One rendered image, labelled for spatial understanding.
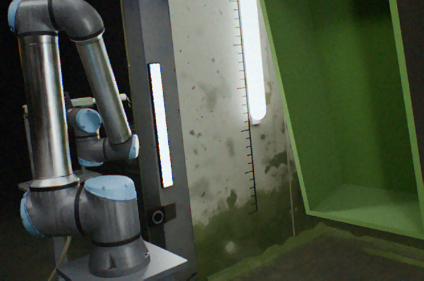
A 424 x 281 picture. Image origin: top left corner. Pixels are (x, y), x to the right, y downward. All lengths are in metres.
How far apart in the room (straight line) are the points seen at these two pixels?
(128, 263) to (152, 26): 1.26
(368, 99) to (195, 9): 1.00
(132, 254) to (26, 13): 0.77
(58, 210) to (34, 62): 0.44
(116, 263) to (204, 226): 1.18
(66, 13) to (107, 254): 0.72
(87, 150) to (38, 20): 0.55
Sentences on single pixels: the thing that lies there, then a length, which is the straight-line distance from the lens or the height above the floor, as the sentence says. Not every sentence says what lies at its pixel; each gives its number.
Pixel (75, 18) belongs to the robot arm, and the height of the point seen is 1.40.
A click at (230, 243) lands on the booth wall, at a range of 2.65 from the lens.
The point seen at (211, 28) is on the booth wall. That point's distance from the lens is 2.48.
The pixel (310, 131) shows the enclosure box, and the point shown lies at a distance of 2.25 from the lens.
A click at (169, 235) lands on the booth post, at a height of 0.39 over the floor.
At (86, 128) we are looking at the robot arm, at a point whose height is 1.05.
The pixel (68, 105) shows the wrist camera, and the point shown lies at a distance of 1.89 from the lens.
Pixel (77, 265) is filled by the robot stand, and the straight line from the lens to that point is 1.52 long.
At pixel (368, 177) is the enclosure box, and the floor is 0.59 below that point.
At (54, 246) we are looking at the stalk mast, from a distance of 2.31.
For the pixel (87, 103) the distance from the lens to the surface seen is 2.08.
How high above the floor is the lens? 1.21
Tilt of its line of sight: 6 degrees down
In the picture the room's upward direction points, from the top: 6 degrees counter-clockwise
